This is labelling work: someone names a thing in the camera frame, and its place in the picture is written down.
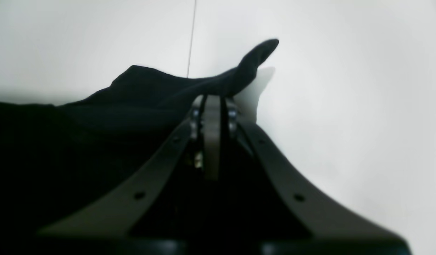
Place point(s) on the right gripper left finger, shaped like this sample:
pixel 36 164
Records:
pixel 115 213

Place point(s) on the black T-shirt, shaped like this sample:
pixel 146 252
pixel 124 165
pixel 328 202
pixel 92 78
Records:
pixel 55 160

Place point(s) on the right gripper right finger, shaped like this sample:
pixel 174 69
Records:
pixel 323 217

